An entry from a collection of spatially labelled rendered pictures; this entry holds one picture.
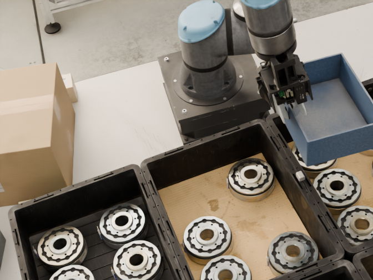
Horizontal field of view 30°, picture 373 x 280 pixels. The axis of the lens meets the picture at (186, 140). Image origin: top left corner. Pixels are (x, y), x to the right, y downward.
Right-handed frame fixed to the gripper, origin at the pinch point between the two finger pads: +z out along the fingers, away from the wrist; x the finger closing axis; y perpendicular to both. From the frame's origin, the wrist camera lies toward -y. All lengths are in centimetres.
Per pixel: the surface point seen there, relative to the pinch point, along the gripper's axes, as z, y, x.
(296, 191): 21.6, 3.2, -2.9
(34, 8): 103, -212, -84
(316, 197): 19.1, 7.8, 0.3
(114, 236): 20.5, -0.3, -42.6
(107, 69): 106, -152, -54
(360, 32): 47, -61, 34
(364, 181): 30.9, 0.1, 12.6
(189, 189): 25.8, -10.0, -24.8
